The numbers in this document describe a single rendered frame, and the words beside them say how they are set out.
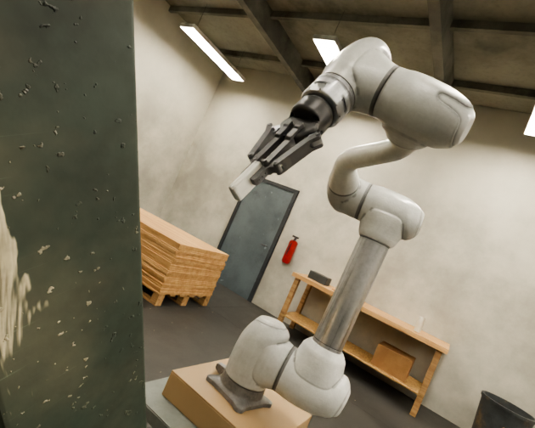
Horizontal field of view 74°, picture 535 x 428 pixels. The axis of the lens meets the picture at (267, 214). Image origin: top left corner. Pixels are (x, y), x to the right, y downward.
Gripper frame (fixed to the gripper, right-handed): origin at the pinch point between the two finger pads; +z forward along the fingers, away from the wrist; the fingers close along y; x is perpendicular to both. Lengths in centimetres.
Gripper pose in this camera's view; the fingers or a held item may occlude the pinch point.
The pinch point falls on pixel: (247, 180)
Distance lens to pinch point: 59.8
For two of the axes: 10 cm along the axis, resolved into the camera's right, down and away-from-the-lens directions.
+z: -6.3, 6.9, -3.6
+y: 7.0, 3.1, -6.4
